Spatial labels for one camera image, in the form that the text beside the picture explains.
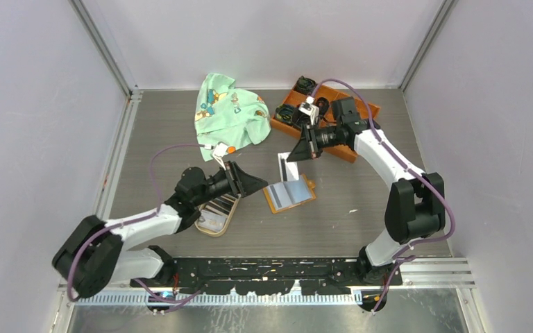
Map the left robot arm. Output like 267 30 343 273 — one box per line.
52 162 268 298

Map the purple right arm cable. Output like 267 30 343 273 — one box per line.
310 78 457 316

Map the blue yellow rolled tie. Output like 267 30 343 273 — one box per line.
274 104 296 126

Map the black orange rolled tie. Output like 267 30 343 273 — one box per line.
315 97 330 119

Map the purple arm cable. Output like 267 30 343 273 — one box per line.
310 78 457 316
66 144 214 316

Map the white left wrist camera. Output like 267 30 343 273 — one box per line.
202 142 230 169

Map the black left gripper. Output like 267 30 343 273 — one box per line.
193 160 267 207

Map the aluminium front rail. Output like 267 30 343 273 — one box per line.
75 257 475 310

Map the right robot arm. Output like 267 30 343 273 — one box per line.
287 97 446 285

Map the white card with black stripe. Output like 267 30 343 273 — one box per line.
277 152 300 182

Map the light green printed shirt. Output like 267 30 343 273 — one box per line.
194 73 271 153

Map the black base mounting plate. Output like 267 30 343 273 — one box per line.
142 257 402 296

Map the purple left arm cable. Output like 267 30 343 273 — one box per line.
66 144 214 316

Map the orange leather card holder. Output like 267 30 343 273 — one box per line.
263 174 316 214

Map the dark green rolled tie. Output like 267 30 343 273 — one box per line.
293 76 317 96

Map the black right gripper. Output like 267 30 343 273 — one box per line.
287 123 341 164

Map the beige oval card tray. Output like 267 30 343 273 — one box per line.
194 194 241 237

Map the grey card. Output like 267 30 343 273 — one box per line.
268 182 291 210

